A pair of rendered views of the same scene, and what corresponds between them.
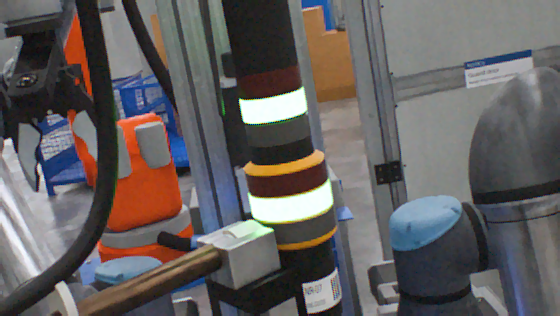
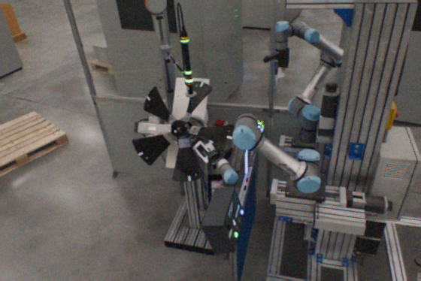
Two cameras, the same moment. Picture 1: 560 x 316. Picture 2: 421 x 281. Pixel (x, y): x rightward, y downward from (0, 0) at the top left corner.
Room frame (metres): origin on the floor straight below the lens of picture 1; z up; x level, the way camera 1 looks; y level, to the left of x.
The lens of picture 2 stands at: (0.96, -1.88, 2.42)
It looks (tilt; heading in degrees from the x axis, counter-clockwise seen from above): 35 degrees down; 106
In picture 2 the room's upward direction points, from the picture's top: 5 degrees counter-clockwise
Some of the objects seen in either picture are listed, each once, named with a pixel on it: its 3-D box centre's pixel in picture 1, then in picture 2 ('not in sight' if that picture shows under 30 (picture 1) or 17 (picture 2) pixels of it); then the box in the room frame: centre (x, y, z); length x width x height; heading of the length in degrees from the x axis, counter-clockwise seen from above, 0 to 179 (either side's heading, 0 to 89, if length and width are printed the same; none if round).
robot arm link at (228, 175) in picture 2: not in sight; (228, 174); (0.66, -0.45, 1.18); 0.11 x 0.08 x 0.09; 124
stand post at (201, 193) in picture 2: not in sight; (198, 167); (0.24, 0.31, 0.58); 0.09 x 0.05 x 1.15; 177
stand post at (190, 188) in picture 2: not in sight; (191, 195); (0.23, 0.08, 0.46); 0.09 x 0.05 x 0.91; 177
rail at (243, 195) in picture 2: not in sight; (245, 187); (0.72, -0.15, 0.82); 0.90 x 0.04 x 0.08; 87
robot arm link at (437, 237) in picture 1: (432, 242); (308, 162); (1.09, -0.32, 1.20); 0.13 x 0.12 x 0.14; 90
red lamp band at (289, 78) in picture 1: (268, 79); not in sight; (0.36, -0.03, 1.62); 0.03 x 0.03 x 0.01
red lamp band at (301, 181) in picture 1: (285, 173); not in sight; (0.36, -0.03, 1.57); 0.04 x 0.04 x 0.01
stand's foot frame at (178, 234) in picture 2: not in sight; (199, 221); (0.24, 0.17, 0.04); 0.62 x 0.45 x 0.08; 87
